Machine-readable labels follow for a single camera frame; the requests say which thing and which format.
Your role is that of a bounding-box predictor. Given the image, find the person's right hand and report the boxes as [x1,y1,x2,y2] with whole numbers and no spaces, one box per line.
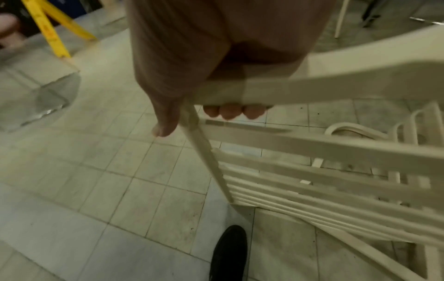
[125,0,338,138]

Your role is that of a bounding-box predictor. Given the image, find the white plastic slatted chair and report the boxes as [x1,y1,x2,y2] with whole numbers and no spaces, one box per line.
[311,100,444,193]
[178,26,444,281]

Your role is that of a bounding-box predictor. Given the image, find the blue panel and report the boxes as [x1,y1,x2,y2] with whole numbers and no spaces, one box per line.
[64,0,92,14]

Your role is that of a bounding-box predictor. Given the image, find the white chair leg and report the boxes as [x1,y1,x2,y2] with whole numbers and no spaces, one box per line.
[333,0,352,39]

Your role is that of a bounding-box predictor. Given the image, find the clear plastic box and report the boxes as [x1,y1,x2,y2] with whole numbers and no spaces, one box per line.
[0,64,82,133]

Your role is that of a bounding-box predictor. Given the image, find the dark chair leg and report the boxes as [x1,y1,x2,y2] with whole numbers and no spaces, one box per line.
[360,0,387,29]

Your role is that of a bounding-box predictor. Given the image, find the black shoe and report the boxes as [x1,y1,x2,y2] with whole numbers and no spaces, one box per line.
[209,225,249,281]

